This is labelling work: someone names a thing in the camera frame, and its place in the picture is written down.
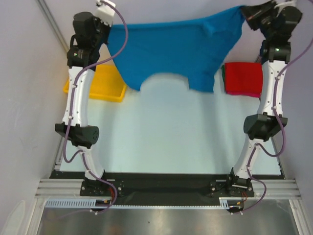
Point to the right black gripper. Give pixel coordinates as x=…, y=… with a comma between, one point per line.
x=253, y=13

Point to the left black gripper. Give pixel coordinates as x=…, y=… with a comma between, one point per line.
x=106, y=27

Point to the blue t shirt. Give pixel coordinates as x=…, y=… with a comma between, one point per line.
x=194, y=48

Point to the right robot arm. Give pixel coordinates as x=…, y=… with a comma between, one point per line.
x=275, y=55

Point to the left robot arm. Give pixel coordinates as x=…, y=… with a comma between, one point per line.
x=90, y=34

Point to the yellow plastic tray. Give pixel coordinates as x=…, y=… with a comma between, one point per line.
x=107, y=84

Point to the green folded t shirt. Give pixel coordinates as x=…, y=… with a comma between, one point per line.
x=223, y=72

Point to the red folded t shirt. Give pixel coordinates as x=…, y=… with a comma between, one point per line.
x=244, y=77

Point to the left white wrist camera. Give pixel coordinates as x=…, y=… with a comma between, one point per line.
x=105, y=13

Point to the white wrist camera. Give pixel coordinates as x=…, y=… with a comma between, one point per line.
x=105, y=13
x=282, y=5

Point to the right aluminium corner post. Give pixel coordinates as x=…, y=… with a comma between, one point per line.
x=292, y=2

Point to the aluminium corner post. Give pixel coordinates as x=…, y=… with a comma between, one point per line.
x=53, y=24
x=292, y=2

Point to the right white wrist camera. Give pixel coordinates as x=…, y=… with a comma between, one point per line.
x=282, y=5

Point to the left aluminium corner post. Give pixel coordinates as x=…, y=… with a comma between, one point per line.
x=53, y=24

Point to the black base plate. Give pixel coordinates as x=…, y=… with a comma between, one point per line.
x=153, y=189

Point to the aluminium frame rail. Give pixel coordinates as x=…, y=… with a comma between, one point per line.
x=70, y=188

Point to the grey slotted cable duct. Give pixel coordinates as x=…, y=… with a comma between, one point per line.
x=95, y=204

